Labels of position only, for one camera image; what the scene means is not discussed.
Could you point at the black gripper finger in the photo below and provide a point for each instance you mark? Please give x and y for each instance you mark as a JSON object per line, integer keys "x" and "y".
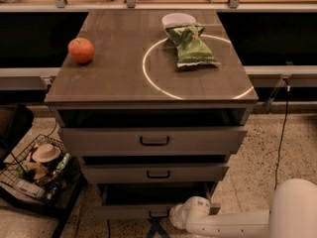
{"x": 159, "y": 229}
{"x": 153, "y": 228}

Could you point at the grey bottom drawer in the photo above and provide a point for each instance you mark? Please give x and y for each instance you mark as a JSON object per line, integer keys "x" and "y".
{"x": 147, "y": 200}

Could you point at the grey drawer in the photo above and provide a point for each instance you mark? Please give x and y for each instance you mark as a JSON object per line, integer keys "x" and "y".
{"x": 147, "y": 200}
{"x": 97, "y": 142}
{"x": 154, "y": 173}

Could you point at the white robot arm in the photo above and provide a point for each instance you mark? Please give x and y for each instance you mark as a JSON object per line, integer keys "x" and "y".
{"x": 292, "y": 214}

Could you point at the grey middle drawer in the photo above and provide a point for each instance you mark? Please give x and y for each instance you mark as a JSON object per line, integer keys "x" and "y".
{"x": 154, "y": 173}

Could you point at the grey top drawer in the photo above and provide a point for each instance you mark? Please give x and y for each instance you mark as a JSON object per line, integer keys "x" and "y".
{"x": 97, "y": 142}

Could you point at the grey three-drawer cabinet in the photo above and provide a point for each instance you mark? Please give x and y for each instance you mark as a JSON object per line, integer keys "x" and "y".
{"x": 134, "y": 82}

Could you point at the black low side table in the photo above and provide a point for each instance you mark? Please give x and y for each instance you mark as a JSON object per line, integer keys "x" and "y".
{"x": 59, "y": 209}

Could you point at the green bottle in basket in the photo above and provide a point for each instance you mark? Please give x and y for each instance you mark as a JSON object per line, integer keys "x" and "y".
{"x": 63, "y": 163}

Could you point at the white cap in basket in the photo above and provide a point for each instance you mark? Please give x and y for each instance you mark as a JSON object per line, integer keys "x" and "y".
{"x": 46, "y": 153}

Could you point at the white packet in basket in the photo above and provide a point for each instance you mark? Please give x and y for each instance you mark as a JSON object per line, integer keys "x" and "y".
{"x": 28, "y": 188}

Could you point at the green chip bag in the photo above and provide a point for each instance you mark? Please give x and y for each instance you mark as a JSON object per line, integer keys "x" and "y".
{"x": 191, "y": 50}

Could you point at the red apple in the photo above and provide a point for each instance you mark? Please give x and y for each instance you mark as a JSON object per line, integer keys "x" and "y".
{"x": 81, "y": 50}

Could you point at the white bowl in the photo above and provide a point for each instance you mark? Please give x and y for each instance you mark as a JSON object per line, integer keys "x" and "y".
{"x": 177, "y": 19}

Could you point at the black wire basket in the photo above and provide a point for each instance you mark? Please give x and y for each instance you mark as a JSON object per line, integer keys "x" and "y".
{"x": 43, "y": 175}

